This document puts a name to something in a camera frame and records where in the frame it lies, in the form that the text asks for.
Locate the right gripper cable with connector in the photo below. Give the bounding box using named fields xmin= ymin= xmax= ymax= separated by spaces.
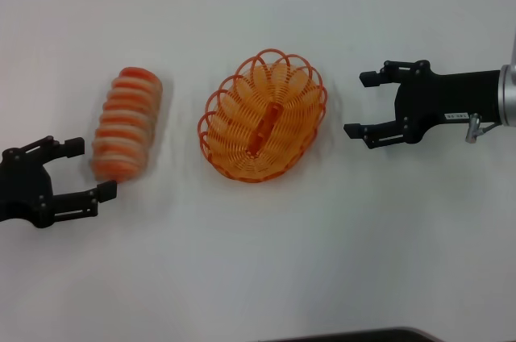
xmin=464 ymin=112 xmax=503 ymax=144

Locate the orange striped bread roll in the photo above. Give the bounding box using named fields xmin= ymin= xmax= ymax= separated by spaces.
xmin=90 ymin=66 xmax=164 ymax=181

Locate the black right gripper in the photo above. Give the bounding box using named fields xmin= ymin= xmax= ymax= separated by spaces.
xmin=343 ymin=60 xmax=503 ymax=150

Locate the orange woven plastic basket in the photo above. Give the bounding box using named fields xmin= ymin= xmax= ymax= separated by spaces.
xmin=197 ymin=48 xmax=329 ymax=184

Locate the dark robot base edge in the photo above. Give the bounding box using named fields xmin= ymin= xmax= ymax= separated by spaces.
xmin=273 ymin=326 xmax=449 ymax=342

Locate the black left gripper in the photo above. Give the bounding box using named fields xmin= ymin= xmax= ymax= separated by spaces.
xmin=0 ymin=136 xmax=119 ymax=229

